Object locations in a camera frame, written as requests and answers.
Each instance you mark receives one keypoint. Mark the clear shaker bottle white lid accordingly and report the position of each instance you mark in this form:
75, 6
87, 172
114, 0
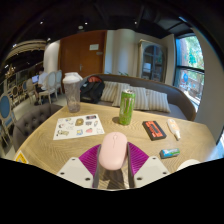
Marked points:
72, 95

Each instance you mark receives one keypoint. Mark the pink computer mouse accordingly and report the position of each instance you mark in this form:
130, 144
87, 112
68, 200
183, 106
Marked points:
113, 151

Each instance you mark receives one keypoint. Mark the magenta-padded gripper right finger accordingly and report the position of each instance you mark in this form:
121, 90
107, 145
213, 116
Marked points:
150, 169

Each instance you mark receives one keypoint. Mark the small green white pack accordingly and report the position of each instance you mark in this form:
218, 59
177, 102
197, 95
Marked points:
170, 153

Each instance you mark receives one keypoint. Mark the yellow white card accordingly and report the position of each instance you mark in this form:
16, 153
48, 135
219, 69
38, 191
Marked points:
20, 157

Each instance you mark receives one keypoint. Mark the grey tufted armchair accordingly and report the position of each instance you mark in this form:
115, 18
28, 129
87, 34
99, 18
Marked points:
33, 121

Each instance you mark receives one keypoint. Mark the arched glass cabinet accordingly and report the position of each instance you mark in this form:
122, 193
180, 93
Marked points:
152, 61

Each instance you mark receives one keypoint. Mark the grey curved sofa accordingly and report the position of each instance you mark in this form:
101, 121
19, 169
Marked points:
180, 100

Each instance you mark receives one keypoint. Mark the green drink can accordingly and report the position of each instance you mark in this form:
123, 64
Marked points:
126, 108

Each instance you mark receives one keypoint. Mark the white sticker sheet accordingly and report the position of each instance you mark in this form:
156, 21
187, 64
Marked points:
78, 127

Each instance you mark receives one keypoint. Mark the person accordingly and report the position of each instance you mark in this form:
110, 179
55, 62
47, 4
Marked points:
42, 80

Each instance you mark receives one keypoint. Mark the white squeeze tube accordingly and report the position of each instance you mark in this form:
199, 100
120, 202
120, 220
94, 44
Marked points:
173, 127

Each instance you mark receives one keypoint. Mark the black box with orange print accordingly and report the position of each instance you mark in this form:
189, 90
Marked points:
154, 130

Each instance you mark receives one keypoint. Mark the white dining chair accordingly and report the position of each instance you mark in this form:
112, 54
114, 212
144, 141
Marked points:
59, 81
50, 86

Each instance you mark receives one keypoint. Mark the blue backed chair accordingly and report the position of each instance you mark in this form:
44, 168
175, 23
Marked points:
5, 108

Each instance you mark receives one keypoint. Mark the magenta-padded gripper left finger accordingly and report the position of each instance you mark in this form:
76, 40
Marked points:
75, 170

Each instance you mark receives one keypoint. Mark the dark framed window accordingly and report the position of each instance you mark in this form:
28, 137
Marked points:
190, 66

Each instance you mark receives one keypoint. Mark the striped cushion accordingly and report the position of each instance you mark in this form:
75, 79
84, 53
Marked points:
141, 99
117, 95
108, 91
159, 101

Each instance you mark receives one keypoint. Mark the brown wooden door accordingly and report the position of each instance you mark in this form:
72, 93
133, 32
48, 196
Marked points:
81, 53

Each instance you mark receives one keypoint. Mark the black backpack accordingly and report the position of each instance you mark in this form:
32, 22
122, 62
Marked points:
91, 90

